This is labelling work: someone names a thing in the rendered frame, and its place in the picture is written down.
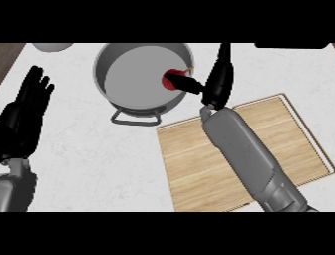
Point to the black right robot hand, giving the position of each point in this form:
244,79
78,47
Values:
220,79

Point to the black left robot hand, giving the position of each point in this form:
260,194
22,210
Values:
23,109

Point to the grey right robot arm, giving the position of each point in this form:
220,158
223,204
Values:
254,159

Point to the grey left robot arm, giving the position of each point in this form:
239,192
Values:
6,189

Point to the grey metal pot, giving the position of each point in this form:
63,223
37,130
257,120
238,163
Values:
143,79

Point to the pale wooden tray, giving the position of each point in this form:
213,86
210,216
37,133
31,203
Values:
247,156

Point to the black flat object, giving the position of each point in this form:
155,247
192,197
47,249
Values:
291,45

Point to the pale grey round object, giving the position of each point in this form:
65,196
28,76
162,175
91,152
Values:
51,46

